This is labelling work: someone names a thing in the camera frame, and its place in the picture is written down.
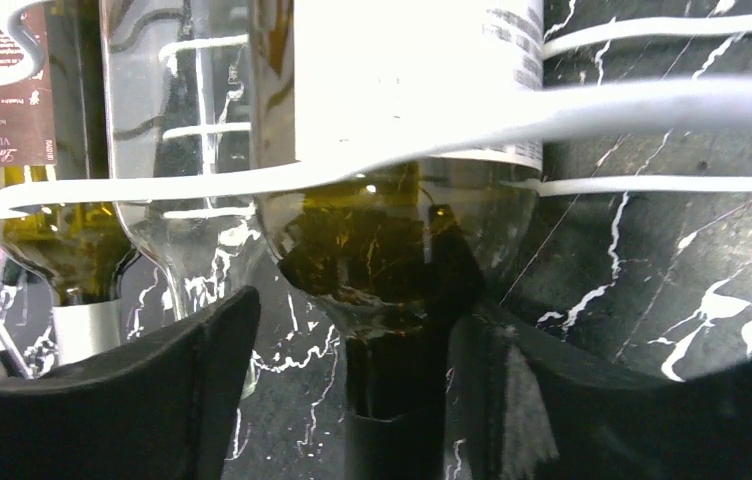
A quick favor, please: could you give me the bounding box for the white wire wine rack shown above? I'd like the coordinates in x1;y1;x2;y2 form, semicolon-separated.
0;0;752;382

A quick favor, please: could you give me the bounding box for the small clear glass bottle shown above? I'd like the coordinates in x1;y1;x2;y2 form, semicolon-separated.
100;0;264;319

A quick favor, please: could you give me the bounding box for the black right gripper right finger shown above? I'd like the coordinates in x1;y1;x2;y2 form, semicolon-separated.
453;302;752;479

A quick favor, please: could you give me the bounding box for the dark green tall wine bottle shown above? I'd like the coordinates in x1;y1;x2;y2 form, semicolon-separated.
248;1;544;479

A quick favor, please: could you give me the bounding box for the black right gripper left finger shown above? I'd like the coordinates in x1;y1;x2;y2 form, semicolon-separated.
0;287;260;479

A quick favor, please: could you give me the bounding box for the green wine bottle grey foil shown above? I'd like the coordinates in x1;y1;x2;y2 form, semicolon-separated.
0;1;137;365

